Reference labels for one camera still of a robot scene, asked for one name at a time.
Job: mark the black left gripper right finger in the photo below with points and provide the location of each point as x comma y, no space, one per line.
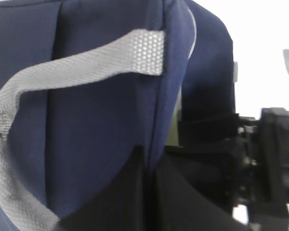
195,190

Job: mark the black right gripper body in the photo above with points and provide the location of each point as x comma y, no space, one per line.
264,183

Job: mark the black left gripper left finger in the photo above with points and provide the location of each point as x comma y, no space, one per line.
120,206

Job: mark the navy and white lunch bag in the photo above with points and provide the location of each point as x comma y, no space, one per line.
82,82

